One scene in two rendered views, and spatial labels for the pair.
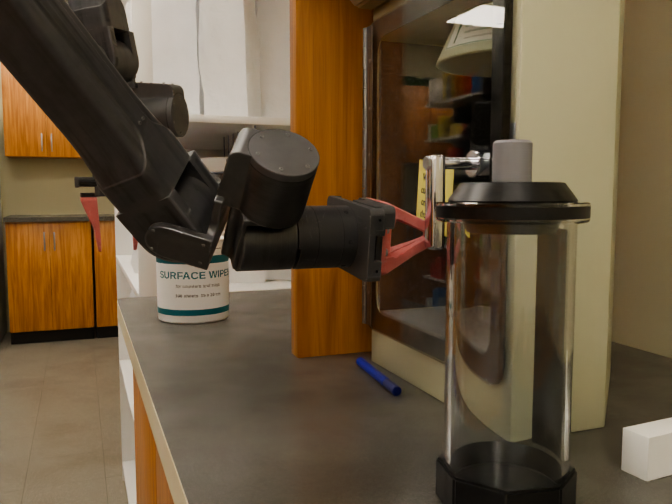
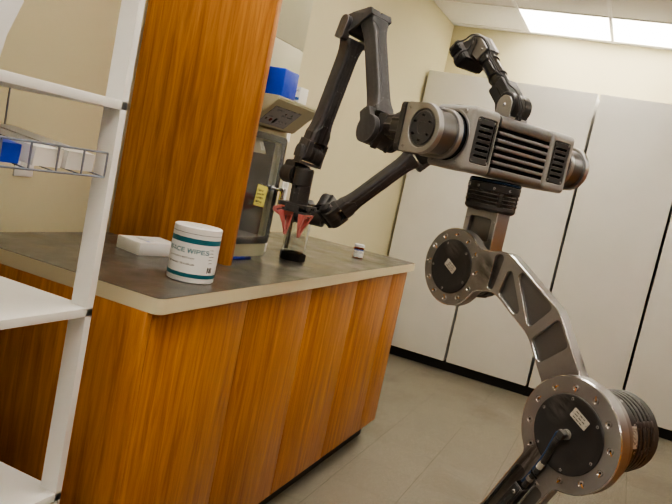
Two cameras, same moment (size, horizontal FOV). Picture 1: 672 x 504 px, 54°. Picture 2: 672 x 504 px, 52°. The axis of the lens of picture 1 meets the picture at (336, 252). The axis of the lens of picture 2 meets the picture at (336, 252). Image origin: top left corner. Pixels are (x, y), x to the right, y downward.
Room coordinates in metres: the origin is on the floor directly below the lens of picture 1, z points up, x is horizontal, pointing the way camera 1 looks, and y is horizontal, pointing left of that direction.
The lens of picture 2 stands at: (2.32, 1.82, 1.31)
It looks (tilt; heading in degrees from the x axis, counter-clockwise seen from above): 7 degrees down; 223
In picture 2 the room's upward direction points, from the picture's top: 12 degrees clockwise
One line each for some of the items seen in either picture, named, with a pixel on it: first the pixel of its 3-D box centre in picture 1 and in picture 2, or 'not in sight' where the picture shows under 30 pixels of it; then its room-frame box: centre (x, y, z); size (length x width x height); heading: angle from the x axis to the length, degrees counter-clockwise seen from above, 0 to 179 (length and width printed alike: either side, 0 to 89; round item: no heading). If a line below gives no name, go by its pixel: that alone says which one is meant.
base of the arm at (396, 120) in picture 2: not in sight; (404, 127); (0.96, 0.69, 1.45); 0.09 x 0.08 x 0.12; 169
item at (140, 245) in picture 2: not in sight; (149, 246); (1.14, -0.08, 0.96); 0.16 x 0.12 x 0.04; 6
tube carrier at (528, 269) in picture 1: (507, 346); (297, 229); (0.48, -0.13, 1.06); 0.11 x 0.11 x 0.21
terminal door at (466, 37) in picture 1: (424, 176); (256, 188); (0.75, -0.10, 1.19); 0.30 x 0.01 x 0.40; 21
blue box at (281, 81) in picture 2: not in sight; (277, 83); (0.81, -0.02, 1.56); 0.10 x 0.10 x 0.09; 21
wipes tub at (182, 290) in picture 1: (193, 277); (194, 252); (1.21, 0.26, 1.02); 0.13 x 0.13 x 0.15
